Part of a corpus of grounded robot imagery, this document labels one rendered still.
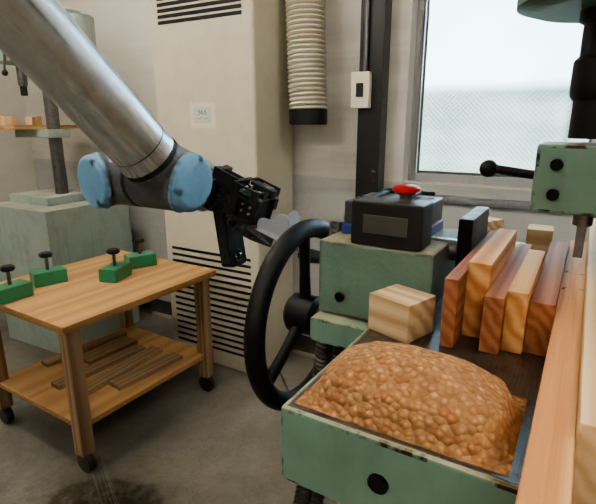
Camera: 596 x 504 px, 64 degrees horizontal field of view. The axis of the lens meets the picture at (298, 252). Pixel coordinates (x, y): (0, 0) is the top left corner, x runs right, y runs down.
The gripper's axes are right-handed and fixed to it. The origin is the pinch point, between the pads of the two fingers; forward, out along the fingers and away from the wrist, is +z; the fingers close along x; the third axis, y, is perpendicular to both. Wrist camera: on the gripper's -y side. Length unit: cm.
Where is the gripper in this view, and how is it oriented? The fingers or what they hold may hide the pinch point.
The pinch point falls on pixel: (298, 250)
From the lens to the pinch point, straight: 80.4
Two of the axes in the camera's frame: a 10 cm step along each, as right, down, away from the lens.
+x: 5.1, -2.2, 8.3
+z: 8.1, 4.6, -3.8
